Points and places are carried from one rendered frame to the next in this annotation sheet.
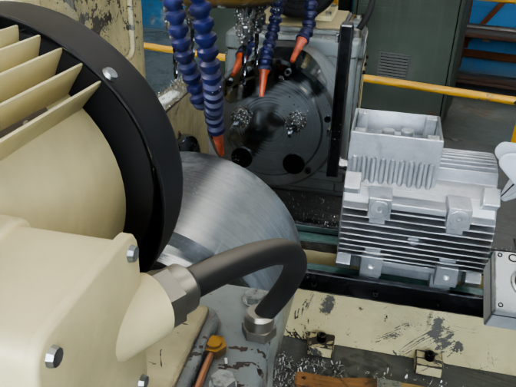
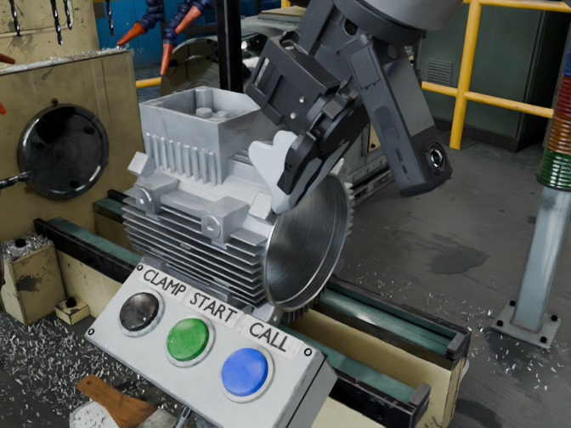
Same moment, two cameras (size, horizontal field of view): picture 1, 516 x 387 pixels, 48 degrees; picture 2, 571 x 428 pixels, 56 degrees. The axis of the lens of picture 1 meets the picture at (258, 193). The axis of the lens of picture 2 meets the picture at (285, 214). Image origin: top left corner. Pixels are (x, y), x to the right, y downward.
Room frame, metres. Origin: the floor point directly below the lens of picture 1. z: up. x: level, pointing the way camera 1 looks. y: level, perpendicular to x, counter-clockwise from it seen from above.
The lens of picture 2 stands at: (0.26, -0.52, 1.31)
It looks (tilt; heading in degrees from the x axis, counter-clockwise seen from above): 27 degrees down; 26
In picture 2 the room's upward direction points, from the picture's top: straight up
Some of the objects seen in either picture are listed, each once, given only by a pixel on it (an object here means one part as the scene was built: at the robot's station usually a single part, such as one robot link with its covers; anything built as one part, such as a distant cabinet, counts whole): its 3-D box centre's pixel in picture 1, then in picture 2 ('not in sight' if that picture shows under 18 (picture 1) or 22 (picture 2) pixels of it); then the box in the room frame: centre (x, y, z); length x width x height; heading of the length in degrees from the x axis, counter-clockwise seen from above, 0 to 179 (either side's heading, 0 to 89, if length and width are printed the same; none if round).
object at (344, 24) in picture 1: (340, 103); (232, 87); (0.90, -0.13, 1.12); 0.04 x 0.03 x 0.26; 78
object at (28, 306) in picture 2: not in sight; (29, 275); (0.70, 0.12, 0.86); 0.07 x 0.06 x 0.12; 168
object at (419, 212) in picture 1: (411, 210); (240, 216); (0.74, -0.23, 1.02); 0.20 x 0.19 x 0.19; 78
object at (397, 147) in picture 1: (393, 147); (212, 133); (0.75, -0.19, 1.11); 0.12 x 0.11 x 0.07; 78
